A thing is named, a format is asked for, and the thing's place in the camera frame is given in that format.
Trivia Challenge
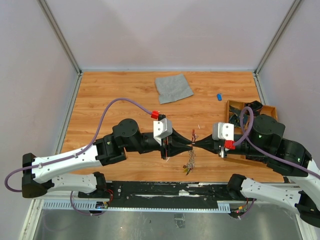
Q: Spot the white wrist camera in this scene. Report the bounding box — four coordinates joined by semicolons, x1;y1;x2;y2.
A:
212;122;235;141
153;118;173;139

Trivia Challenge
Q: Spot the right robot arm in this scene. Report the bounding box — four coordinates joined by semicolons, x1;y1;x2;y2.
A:
194;114;320;227

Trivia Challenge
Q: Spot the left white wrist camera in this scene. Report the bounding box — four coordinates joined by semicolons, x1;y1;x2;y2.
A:
153;118;173;139

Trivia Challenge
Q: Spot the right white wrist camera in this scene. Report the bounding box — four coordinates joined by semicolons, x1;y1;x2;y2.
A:
212;122;235;141

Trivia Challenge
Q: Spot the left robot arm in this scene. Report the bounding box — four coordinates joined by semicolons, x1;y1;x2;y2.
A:
21;118;192;199

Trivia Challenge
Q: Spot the black mounting rail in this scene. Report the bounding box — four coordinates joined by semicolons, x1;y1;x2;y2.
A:
77;181;246;210

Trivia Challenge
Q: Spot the blue key tag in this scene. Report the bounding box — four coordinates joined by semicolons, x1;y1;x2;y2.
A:
216;93;222;102

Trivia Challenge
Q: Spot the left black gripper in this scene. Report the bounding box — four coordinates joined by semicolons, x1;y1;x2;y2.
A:
125;127;194;160

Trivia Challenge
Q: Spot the grey cloth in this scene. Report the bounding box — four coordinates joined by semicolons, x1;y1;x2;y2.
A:
155;73;194;104

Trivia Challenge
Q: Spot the wooden compartment tray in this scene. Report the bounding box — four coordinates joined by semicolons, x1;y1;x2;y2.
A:
226;100;285;163

